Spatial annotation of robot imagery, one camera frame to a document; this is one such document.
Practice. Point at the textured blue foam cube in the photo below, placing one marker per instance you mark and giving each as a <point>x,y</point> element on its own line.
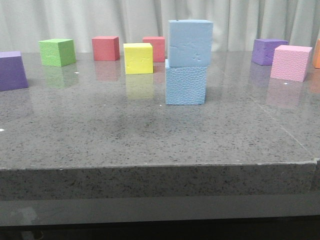
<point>185,85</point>

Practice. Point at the smooth blue foam cube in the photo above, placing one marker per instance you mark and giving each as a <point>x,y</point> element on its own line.
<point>189,42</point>

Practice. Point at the yellow foam cube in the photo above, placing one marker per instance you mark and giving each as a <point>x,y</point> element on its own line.
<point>138,58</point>

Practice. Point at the red foam cube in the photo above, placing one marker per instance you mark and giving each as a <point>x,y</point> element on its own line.
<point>158,45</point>
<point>106,48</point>

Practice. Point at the green foam cube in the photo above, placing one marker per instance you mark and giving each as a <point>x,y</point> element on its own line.
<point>57,52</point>

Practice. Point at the purple foam cube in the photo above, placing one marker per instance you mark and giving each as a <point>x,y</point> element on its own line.
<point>263,50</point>
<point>12,71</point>

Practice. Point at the pink foam cube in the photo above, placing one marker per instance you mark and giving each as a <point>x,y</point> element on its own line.
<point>291,62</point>

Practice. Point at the orange foam cube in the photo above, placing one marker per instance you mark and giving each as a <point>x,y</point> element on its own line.
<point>316,55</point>

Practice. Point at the grey curtain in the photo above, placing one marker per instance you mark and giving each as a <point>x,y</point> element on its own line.
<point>236,23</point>

